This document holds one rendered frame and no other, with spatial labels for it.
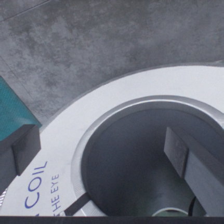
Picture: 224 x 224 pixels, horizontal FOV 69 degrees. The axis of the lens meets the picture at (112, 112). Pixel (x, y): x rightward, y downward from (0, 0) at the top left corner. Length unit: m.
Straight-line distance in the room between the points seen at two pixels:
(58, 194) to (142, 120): 0.50
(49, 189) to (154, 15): 1.06
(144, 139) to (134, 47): 0.63
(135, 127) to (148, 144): 0.17
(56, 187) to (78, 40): 0.94
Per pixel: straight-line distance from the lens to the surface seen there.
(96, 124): 0.74
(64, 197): 0.60
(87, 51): 1.26
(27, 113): 1.84
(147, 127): 0.89
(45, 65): 1.42
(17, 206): 0.71
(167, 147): 0.16
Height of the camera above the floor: 1.14
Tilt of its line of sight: 49 degrees down
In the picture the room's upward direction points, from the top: 171 degrees counter-clockwise
